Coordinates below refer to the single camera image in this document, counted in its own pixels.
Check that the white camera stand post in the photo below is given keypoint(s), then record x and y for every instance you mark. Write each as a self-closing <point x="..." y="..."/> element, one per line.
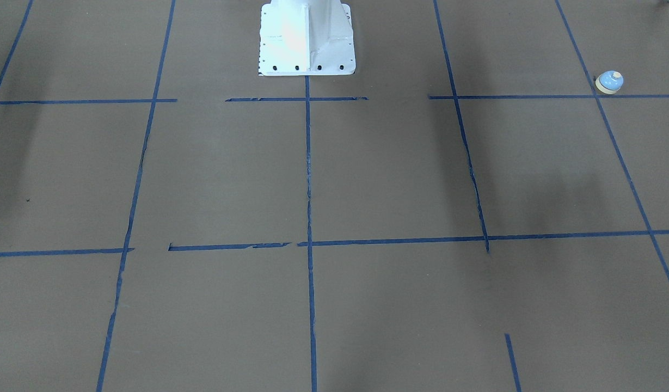
<point x="299" y="38"/>

